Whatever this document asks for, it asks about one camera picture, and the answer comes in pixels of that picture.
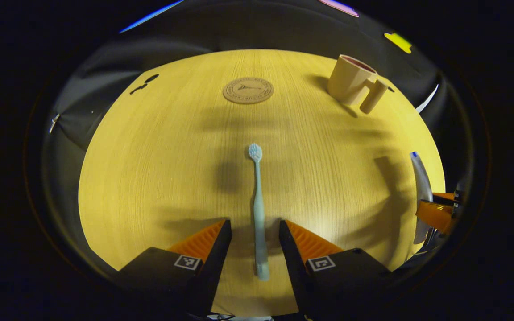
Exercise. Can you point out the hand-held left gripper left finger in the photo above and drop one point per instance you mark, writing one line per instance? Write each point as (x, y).
(217, 263)

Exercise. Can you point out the beige cup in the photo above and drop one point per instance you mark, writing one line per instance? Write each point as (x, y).
(348, 82)

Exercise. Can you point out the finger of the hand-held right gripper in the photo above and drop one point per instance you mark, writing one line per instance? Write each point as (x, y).
(446, 196)
(435, 214)

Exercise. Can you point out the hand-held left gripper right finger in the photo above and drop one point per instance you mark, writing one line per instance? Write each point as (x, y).
(292, 263)

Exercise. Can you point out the round wooden coaster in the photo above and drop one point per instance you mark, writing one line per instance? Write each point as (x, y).
(248, 90)

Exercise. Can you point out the white clip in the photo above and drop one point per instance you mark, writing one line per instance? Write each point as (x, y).
(54, 123)

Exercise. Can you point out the pale blue toothbrush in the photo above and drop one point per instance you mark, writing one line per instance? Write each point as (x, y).
(259, 214)

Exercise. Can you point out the wooden desktop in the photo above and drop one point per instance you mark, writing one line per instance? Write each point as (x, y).
(172, 169)

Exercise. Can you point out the white toothpaste tube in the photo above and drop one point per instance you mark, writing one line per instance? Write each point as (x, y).
(421, 183)

